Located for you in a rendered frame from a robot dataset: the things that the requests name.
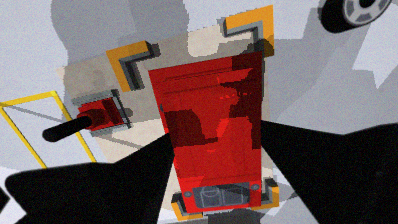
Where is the black rubber tyre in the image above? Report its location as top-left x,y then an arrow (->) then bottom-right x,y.
322,0 -> 392,34

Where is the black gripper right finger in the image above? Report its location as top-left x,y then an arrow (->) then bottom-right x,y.
261,120 -> 398,224

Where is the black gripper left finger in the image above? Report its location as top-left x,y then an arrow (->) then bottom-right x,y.
4,132 -> 175,224

